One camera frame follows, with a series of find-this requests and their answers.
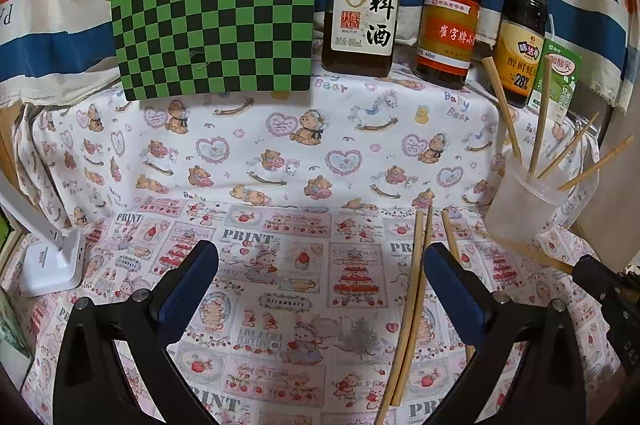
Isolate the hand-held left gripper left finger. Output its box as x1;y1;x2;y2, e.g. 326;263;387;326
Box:
52;240;221;425

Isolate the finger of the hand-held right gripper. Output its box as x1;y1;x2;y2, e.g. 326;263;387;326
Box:
572;255;626;306

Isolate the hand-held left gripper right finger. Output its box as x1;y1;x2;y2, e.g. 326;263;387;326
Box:
424;242;586;425

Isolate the wooden chopstick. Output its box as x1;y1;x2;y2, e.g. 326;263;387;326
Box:
390;206;435;407
529;60;552;176
492;237;576;275
441;209;476;362
557;136;635;192
481;57;523;166
539;111;600;180
375;210;425;425

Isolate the translucent plastic cup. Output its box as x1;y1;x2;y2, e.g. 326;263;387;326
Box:
484;153;576;258

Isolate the strawberry printed cloth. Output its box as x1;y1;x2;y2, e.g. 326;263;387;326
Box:
15;197;626;425

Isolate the white lamp base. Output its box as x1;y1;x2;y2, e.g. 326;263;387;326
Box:
0;185;87;298

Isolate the green printed packet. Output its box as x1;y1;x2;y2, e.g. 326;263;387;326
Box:
0;287;35;361

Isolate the bear printed cloth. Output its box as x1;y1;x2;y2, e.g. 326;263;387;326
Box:
12;65;601;226

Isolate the green milk carton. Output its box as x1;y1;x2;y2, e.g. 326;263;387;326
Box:
527;37;583;123

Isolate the yellow label dark sauce bottle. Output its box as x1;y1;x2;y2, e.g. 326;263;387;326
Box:
492;0;549;108

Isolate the green checkered box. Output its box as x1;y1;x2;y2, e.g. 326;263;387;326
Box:
109;0;321;102

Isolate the striped blanket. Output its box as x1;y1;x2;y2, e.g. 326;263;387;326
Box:
0;0;640;113

